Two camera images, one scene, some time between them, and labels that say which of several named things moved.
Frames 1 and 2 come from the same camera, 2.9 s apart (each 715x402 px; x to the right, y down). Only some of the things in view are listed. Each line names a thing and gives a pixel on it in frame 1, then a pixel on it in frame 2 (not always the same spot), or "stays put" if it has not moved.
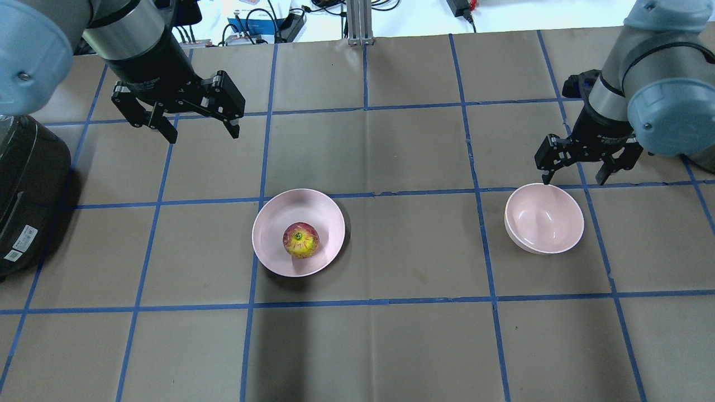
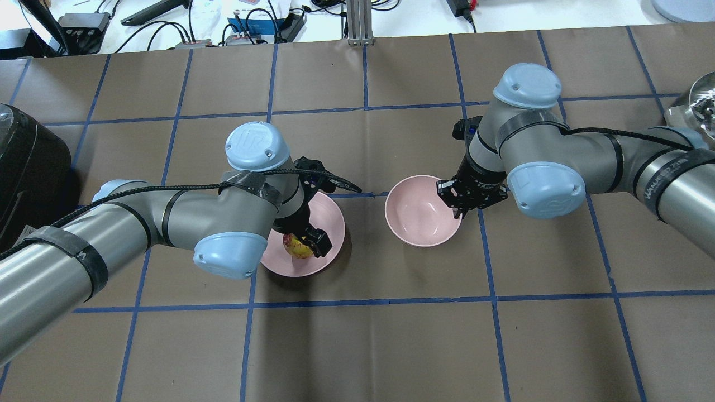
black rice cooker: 35,173 stays put
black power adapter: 461,8 stays put
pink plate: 286,207 stays put
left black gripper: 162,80 -> 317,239
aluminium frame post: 359,14 stays put
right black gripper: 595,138 -> 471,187
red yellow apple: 301,240 stays put
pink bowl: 543,219 -> 416,214
